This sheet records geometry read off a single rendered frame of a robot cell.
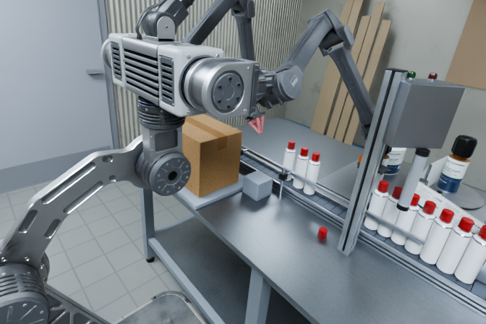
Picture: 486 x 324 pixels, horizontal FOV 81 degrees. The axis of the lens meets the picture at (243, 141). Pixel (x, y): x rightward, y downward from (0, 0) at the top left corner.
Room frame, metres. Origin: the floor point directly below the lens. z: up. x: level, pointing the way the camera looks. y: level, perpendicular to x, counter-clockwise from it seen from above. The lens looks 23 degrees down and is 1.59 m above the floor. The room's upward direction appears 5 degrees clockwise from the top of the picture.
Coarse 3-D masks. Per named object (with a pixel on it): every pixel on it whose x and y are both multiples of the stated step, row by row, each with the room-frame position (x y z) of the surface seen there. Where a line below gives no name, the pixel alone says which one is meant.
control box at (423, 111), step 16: (416, 80) 0.83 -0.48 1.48; (400, 96) 0.80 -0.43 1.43; (416, 96) 0.78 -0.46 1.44; (432, 96) 0.78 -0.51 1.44; (448, 96) 0.79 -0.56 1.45; (400, 112) 0.78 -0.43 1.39; (416, 112) 0.78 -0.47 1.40; (432, 112) 0.79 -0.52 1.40; (448, 112) 0.79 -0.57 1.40; (400, 128) 0.77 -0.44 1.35; (416, 128) 0.78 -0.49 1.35; (432, 128) 0.79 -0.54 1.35; (448, 128) 0.80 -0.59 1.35; (400, 144) 0.77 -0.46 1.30; (416, 144) 0.78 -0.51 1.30; (432, 144) 0.79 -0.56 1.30
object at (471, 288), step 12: (252, 156) 1.47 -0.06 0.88; (264, 168) 1.34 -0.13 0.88; (276, 180) 1.23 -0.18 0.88; (300, 192) 1.13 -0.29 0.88; (324, 204) 1.05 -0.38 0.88; (336, 204) 1.06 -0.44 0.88; (360, 228) 0.91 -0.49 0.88; (384, 240) 0.85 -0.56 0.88; (408, 252) 0.80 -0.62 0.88; (444, 276) 0.70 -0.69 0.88; (468, 288) 0.66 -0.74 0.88; (480, 288) 0.67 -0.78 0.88
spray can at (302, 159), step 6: (306, 150) 1.17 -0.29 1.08; (300, 156) 1.17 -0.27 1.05; (306, 156) 1.17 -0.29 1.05; (300, 162) 1.16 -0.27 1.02; (306, 162) 1.16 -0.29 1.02; (300, 168) 1.16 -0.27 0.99; (306, 168) 1.16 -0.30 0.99; (300, 174) 1.16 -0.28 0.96; (294, 180) 1.17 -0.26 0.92; (300, 180) 1.16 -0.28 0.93; (294, 186) 1.17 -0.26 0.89; (300, 186) 1.16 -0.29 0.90
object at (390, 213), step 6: (396, 192) 0.88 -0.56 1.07; (390, 198) 0.89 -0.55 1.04; (396, 198) 0.88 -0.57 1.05; (390, 204) 0.88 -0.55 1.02; (396, 204) 0.87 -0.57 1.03; (384, 210) 0.89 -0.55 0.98; (390, 210) 0.87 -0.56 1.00; (396, 210) 0.87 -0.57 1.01; (384, 216) 0.88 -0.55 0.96; (390, 216) 0.87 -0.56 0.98; (396, 216) 0.87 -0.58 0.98; (390, 222) 0.87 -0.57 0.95; (378, 228) 0.89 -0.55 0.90; (384, 228) 0.87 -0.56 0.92; (390, 228) 0.87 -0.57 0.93; (384, 234) 0.87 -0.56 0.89; (390, 234) 0.87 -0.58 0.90
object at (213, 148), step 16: (192, 128) 1.22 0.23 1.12; (208, 128) 1.23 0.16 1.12; (224, 128) 1.25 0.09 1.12; (192, 144) 1.10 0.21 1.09; (208, 144) 1.09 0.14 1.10; (224, 144) 1.15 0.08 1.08; (240, 144) 1.23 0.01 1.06; (192, 160) 1.10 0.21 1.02; (208, 160) 1.09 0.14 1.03; (224, 160) 1.16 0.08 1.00; (192, 176) 1.10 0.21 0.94; (208, 176) 1.10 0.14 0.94; (224, 176) 1.16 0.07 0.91; (192, 192) 1.09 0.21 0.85; (208, 192) 1.10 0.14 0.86
